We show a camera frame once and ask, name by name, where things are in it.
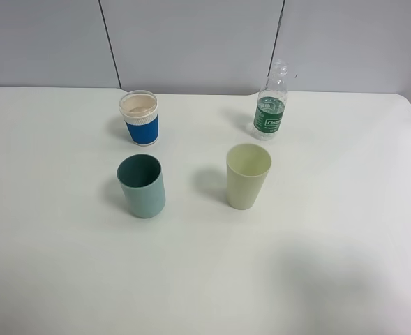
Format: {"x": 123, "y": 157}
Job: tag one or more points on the clear bottle green label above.
{"x": 271, "y": 102}

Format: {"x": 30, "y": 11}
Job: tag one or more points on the pale yellow plastic cup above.
{"x": 247, "y": 167}

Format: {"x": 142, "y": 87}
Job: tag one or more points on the teal plastic cup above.
{"x": 141, "y": 180}

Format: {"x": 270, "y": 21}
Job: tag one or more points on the blue paper cup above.
{"x": 140, "y": 112}

